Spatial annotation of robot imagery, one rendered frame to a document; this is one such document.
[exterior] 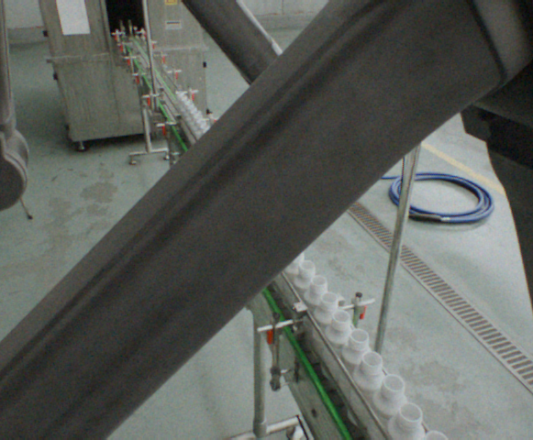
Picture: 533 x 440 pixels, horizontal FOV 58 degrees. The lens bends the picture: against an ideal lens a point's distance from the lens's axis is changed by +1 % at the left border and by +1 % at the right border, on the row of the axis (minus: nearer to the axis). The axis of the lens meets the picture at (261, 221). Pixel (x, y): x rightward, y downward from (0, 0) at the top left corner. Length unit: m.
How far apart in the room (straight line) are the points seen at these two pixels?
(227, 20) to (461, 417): 2.09
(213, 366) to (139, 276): 2.27
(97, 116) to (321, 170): 4.59
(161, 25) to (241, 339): 3.01
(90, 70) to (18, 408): 4.46
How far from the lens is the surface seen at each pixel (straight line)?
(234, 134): 0.17
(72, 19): 4.54
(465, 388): 2.53
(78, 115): 4.74
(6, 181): 0.63
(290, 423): 2.12
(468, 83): 0.19
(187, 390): 2.36
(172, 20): 4.63
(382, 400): 0.91
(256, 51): 0.63
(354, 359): 0.97
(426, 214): 3.64
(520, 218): 0.31
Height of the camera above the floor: 1.83
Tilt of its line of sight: 32 degrees down
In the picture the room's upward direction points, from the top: straight up
